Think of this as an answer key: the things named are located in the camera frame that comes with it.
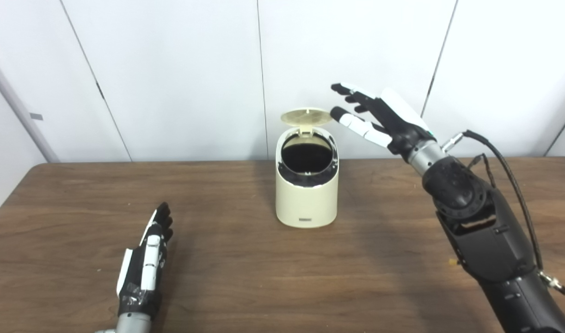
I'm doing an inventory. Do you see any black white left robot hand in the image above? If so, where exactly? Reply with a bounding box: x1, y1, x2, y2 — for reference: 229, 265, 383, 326
116, 202, 174, 320

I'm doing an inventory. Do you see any cream-colored bin body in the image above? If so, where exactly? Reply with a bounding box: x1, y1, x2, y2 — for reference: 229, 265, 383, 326
275, 127, 339, 228

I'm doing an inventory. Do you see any gray wall corner strip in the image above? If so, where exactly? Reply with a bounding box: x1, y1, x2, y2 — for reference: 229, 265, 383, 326
0, 49, 60, 163

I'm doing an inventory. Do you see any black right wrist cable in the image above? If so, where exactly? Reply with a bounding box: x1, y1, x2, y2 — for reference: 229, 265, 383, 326
442, 130, 565, 295

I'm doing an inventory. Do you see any cream round bin lid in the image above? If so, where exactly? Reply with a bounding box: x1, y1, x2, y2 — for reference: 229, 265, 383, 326
281, 107, 333, 137

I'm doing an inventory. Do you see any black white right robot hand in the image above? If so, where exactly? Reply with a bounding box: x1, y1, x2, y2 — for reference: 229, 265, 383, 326
330, 83, 436, 155

